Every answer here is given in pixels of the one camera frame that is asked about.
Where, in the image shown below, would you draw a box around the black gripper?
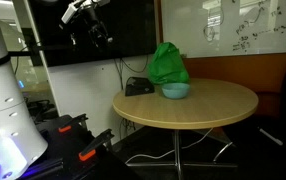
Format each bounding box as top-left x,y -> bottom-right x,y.
82,4 -> 115,48

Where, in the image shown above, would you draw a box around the light blue bowl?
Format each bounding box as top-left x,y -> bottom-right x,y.
161,82 -> 191,100

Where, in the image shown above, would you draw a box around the black mesh tray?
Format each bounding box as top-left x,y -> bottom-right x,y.
124,76 -> 156,98

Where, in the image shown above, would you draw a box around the green plastic bag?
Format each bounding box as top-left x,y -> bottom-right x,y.
147,41 -> 191,86

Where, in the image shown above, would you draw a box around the black clamp with orange tip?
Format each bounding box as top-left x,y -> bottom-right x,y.
57,113 -> 89,134
77,128 -> 116,163

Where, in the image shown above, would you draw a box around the round wooden table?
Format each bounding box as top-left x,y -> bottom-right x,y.
112,77 -> 260,131

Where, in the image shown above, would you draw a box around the black robot mounting board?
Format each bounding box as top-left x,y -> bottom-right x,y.
17,114 -> 141,180

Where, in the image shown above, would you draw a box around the whiteboard with writing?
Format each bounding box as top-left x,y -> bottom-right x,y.
160,0 -> 286,59

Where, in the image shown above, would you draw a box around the metal table base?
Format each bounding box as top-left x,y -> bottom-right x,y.
126,127 -> 239,180

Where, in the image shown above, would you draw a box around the orange bench seat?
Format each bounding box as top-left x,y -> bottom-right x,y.
181,52 -> 286,118

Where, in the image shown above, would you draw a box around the large black wall screen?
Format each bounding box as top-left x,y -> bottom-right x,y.
26,0 -> 158,68

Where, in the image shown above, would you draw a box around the black wall cables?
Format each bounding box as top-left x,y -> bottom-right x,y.
113,55 -> 151,91

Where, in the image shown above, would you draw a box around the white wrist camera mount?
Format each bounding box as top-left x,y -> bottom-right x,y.
60,0 -> 88,25

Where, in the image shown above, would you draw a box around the white floor cable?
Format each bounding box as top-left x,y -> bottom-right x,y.
124,127 -> 215,165

